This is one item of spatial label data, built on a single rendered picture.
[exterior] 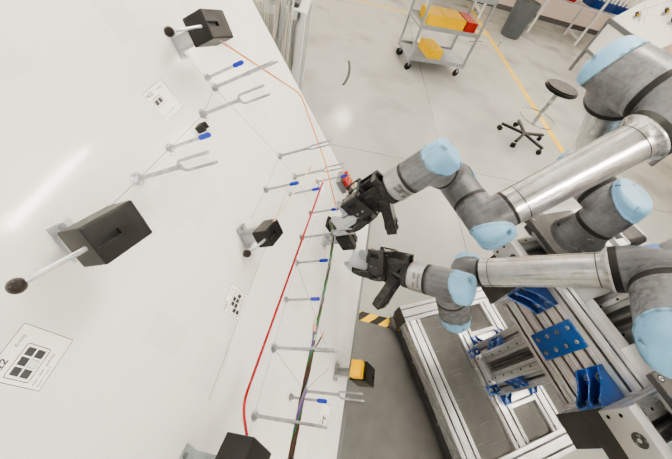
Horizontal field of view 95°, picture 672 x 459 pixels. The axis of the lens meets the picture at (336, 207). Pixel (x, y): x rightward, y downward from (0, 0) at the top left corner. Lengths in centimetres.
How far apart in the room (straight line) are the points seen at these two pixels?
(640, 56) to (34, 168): 95
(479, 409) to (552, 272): 122
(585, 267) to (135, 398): 82
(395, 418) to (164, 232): 168
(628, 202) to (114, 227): 113
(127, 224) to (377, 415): 173
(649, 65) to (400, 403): 173
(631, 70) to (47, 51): 92
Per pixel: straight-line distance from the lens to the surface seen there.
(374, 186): 69
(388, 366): 201
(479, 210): 67
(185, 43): 62
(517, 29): 769
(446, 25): 474
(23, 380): 45
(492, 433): 197
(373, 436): 193
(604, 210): 116
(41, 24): 52
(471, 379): 197
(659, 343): 73
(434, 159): 63
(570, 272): 85
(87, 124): 49
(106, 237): 37
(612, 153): 75
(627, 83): 84
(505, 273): 88
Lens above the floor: 184
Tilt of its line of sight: 49 degrees down
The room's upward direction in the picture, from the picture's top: 18 degrees clockwise
